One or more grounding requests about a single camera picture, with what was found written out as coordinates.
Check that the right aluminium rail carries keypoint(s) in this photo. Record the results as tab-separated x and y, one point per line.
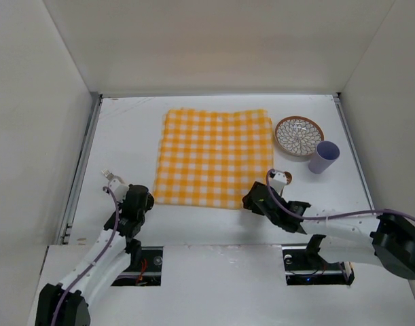
338	103

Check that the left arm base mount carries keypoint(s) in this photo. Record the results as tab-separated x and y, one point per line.
145	269

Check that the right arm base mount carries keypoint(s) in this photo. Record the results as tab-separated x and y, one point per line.
304	266

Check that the copper spoon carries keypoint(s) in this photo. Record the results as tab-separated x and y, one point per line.
288	176

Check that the lilac cup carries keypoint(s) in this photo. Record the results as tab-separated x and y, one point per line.
325	154

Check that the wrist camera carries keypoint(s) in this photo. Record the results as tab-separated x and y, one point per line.
278	181
117	185

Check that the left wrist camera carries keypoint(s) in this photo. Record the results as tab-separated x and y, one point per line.
117	185

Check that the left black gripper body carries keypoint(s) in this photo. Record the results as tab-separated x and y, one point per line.
126	195

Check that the silver copper fork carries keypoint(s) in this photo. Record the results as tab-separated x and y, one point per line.
109	175

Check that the left aluminium rail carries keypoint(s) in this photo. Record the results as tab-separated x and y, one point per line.
66	221

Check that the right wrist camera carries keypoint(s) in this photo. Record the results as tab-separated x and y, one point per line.
278	181

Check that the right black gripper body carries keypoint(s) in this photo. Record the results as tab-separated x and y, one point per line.
261	200

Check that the yellow checkered cloth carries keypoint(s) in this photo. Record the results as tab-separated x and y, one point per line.
210	158

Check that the floral patterned plate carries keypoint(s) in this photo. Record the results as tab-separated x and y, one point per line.
298	136

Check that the aluminium rail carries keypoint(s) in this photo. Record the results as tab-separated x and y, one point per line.
66	221
338	103

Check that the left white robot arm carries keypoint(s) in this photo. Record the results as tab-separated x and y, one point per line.
69	301

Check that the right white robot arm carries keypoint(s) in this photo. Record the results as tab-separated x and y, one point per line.
386	240

